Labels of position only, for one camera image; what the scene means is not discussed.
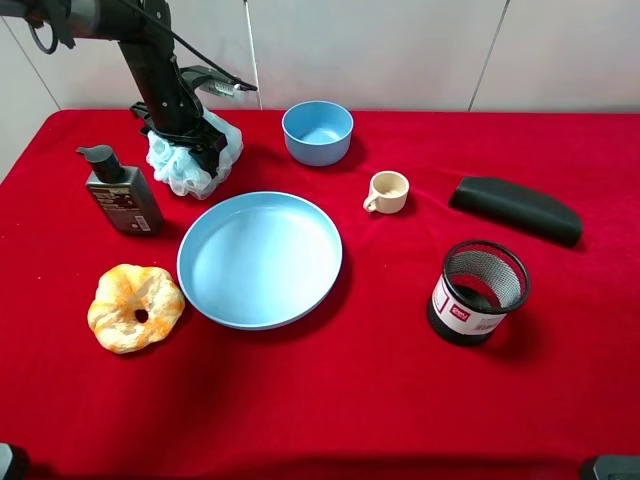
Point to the black pump lotion bottle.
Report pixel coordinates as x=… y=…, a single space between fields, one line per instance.
x=121 y=193

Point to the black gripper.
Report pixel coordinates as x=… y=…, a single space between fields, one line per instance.
x=180 y=119

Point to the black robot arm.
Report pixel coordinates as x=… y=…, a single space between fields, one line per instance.
x=142 y=30

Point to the red velvet tablecloth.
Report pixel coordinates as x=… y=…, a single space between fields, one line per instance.
x=362 y=387

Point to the black object bottom right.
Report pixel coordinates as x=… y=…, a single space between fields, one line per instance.
x=611 y=467

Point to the blue bowl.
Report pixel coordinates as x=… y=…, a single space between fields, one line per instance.
x=317 y=133

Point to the large blue plate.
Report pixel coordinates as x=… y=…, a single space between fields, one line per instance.
x=259 y=260

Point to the small cream cup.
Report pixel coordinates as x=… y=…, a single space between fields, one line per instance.
x=388 y=192

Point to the black mesh pen holder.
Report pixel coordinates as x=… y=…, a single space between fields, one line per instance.
x=480 y=283

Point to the black object bottom left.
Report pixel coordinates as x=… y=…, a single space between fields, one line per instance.
x=14 y=462

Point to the black object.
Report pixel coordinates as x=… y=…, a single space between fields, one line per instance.
x=611 y=467
x=14 y=462

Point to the black glasses case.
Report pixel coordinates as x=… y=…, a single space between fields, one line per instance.
x=519 y=207

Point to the light blue bath loofah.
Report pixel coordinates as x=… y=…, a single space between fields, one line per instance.
x=178 y=168

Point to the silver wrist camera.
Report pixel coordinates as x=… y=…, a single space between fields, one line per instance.
x=214 y=82

